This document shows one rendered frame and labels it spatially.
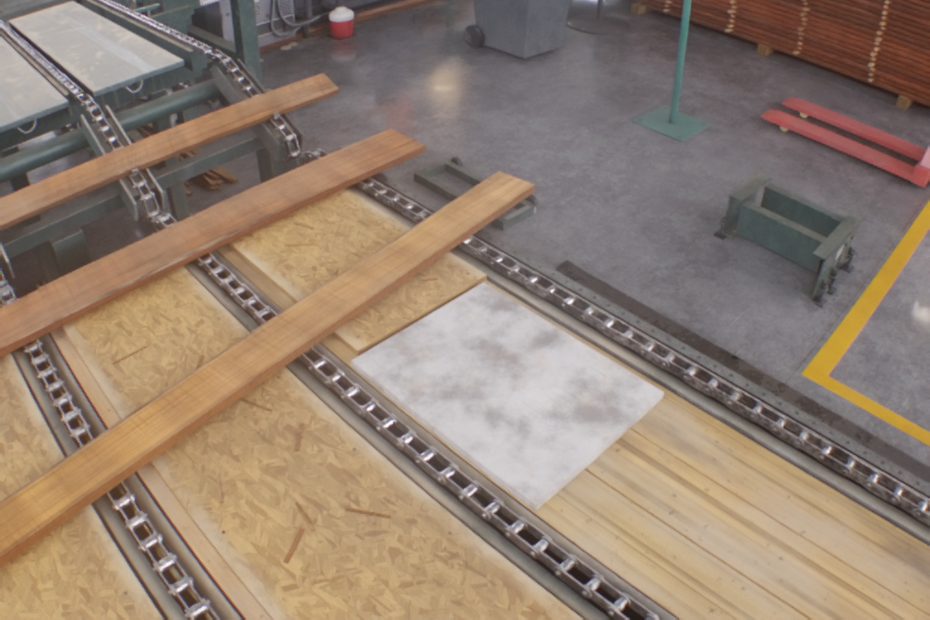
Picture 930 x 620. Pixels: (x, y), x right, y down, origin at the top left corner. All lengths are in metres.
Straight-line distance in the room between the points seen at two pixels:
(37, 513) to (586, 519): 1.16
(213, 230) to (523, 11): 3.93
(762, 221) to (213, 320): 2.69
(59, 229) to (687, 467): 2.21
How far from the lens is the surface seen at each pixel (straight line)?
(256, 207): 2.44
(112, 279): 2.27
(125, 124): 3.17
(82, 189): 2.74
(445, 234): 2.21
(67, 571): 1.65
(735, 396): 1.85
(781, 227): 3.78
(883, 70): 6.60
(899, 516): 1.79
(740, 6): 7.00
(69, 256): 2.86
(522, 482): 1.60
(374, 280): 2.04
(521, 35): 5.92
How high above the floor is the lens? 2.10
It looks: 35 degrees down
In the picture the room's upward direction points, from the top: 1 degrees clockwise
